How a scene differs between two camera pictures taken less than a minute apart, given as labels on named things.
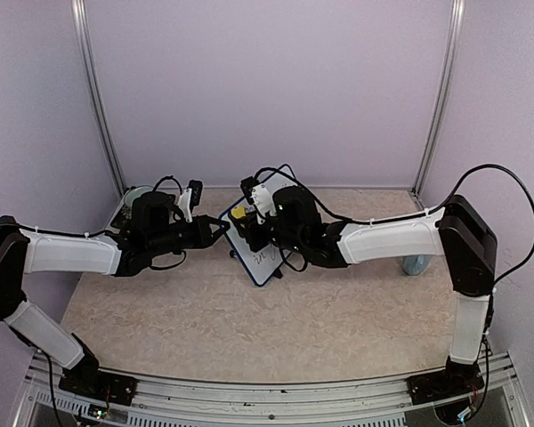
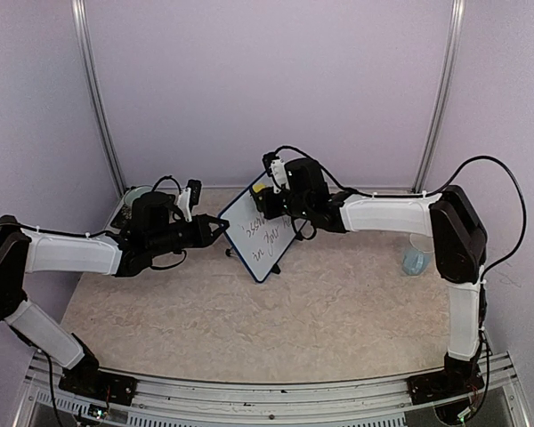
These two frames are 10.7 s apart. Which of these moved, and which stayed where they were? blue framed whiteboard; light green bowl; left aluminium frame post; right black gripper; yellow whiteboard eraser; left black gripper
Moved: yellow whiteboard eraser; right black gripper
Stayed: left black gripper; light green bowl; left aluminium frame post; blue framed whiteboard
